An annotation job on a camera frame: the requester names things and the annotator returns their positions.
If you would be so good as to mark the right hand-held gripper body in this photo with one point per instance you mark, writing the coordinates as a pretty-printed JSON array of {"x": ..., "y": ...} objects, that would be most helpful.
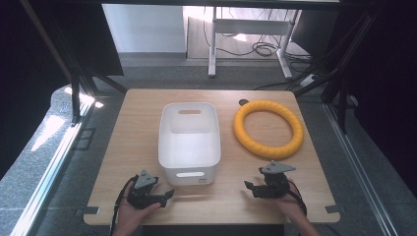
[{"x": 274, "y": 183}]

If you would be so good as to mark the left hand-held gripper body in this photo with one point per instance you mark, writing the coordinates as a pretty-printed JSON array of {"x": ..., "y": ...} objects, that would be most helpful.
[{"x": 141, "y": 196}]

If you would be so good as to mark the dark round table grommet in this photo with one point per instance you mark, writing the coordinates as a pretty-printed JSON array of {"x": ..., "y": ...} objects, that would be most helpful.
[{"x": 243, "y": 102}]

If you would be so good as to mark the white power strip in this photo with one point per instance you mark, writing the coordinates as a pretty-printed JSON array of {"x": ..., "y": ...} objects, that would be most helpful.
[{"x": 308, "y": 80}]

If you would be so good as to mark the person's left hand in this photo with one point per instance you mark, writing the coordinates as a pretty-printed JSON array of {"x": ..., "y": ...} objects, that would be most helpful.
[{"x": 131, "y": 216}]

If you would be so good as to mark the black metal stand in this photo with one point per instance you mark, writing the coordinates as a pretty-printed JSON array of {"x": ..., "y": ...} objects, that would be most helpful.
[
  {"x": 341, "y": 82},
  {"x": 76, "y": 88}
]

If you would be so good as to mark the person's right hand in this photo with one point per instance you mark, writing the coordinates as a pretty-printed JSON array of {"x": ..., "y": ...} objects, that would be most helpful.
[{"x": 290, "y": 205}]

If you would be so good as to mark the white plastic storage bin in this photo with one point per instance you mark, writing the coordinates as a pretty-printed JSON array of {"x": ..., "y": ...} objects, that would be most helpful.
[{"x": 189, "y": 147}]

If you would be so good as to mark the aluminium floor rail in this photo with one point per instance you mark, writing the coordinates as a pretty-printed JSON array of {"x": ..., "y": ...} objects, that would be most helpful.
[
  {"x": 357, "y": 170},
  {"x": 52, "y": 170}
]

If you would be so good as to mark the white metal desk frame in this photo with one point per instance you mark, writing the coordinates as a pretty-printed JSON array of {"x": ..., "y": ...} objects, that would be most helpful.
[{"x": 249, "y": 27}]

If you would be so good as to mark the dark floor outlet plate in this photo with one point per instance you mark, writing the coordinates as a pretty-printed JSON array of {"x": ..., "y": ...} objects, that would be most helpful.
[{"x": 84, "y": 139}]

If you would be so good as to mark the black curtain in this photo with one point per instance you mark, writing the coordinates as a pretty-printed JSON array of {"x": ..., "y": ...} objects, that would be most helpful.
[
  {"x": 23, "y": 82},
  {"x": 387, "y": 82}
]

